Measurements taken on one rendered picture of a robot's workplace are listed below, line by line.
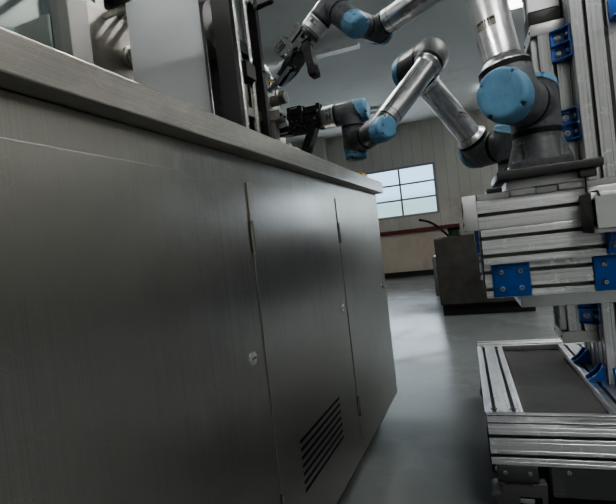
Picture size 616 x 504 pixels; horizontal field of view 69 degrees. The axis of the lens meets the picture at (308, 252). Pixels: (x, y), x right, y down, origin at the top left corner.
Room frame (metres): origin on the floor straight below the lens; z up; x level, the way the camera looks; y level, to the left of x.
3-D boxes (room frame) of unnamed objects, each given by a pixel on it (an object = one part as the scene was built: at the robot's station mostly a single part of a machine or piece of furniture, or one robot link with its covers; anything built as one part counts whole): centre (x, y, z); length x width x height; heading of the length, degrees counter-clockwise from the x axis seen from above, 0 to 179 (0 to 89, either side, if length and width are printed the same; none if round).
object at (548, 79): (1.14, -0.61, 0.98); 0.13 x 0.12 x 0.14; 134
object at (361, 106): (1.47, -0.19, 1.11); 0.11 x 0.08 x 0.09; 68
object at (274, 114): (1.47, 0.06, 1.05); 0.06 x 0.05 x 0.31; 68
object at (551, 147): (1.15, -0.61, 0.87); 0.15 x 0.15 x 0.10
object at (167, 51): (1.27, 0.35, 1.17); 0.34 x 0.05 x 0.54; 68
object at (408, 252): (8.50, -2.00, 0.40); 2.11 x 1.71 x 0.79; 161
